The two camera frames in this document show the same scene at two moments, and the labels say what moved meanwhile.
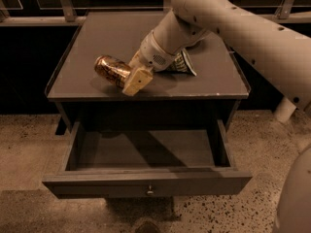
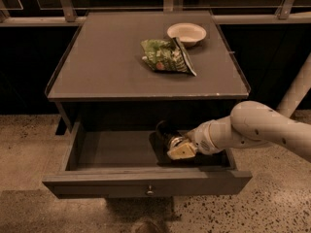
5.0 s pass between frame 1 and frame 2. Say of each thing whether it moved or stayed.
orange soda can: moved
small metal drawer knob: stayed
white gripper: moved
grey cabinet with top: stayed
